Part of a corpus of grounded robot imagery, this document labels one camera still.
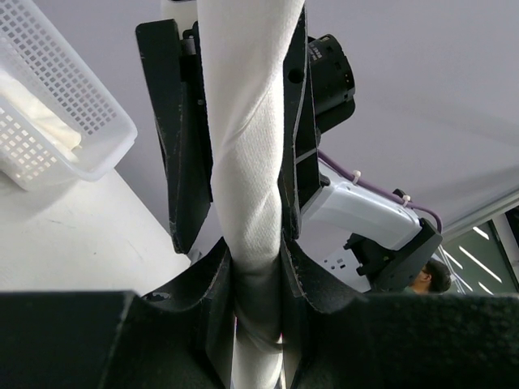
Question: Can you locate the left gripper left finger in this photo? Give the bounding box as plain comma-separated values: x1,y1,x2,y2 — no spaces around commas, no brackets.
1,241,234,388

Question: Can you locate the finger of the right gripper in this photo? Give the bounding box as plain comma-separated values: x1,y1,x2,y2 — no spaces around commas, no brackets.
135,19,212,254

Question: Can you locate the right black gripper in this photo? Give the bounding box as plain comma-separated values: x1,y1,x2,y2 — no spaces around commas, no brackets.
278,9,356,239

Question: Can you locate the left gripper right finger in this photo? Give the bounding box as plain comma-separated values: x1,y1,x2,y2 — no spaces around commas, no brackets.
281,242,518,388

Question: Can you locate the white paper napkin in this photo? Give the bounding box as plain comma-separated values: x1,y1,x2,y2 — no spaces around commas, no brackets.
197,1,303,388

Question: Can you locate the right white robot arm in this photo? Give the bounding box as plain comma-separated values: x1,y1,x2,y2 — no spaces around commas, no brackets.
135,2,442,292

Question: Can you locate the person in background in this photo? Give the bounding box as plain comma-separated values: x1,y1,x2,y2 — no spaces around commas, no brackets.
405,258,452,294

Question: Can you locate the white plastic basket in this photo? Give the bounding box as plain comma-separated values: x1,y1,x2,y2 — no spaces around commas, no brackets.
1,1,137,190

